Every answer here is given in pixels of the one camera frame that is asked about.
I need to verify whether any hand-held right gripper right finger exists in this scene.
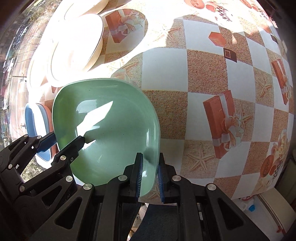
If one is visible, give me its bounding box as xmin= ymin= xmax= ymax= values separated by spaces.
xmin=158 ymin=152 xmax=271 ymax=241

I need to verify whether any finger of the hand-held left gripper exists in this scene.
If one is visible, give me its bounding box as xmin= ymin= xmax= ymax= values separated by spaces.
xmin=18 ymin=136 xmax=86 ymax=219
xmin=0 ymin=132 xmax=57 ymax=184

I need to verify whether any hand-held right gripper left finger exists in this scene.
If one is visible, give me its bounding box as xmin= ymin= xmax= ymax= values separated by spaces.
xmin=30 ymin=152 xmax=144 ymax=241

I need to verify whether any green square bowl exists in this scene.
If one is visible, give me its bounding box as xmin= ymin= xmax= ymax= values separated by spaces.
xmin=52 ymin=78 xmax=160 ymax=198

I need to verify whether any blue bowl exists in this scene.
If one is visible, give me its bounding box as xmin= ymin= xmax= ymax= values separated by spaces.
xmin=24 ymin=103 xmax=53 ymax=168

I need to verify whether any dark cloth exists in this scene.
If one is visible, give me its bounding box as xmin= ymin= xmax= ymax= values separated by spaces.
xmin=136 ymin=203 xmax=184 ymax=241

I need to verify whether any white round plate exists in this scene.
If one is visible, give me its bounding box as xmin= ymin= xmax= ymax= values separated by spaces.
xmin=47 ymin=13 xmax=104 ymax=87
xmin=26 ymin=38 xmax=61 ymax=89

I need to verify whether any white bottle with blue cap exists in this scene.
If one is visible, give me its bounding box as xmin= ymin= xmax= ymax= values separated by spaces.
xmin=238 ymin=196 xmax=258 ymax=213

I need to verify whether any checkered printed tablecloth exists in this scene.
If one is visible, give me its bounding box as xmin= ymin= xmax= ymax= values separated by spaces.
xmin=23 ymin=0 xmax=292 ymax=207

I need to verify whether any cream round bowl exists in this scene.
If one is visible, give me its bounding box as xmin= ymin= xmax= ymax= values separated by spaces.
xmin=47 ymin=0 xmax=110 ymax=24

